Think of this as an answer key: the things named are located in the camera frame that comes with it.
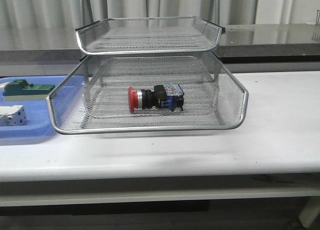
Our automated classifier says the red emergency stop button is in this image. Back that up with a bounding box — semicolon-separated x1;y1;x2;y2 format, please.
128;84;185;113

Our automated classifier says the silver mesh tray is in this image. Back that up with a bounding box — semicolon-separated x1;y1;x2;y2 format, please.
46;52;249;135
75;16;224;55
81;84;226;129

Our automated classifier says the blue plastic tray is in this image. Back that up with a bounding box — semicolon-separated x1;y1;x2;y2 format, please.
0;75;86;139

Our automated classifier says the green electrical module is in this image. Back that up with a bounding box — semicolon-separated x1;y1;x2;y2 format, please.
2;79;55;101

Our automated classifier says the white circuit breaker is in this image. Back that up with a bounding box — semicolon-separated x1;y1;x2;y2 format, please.
0;105;27;127

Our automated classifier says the grey stone counter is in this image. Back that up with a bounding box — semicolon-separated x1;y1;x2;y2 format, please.
0;24;320;77

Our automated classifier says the white table leg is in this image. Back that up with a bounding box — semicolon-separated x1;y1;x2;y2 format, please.
298;196;320;228

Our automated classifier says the silver wire rack frame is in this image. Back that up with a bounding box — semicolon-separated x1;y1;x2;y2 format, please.
78;0;226;128

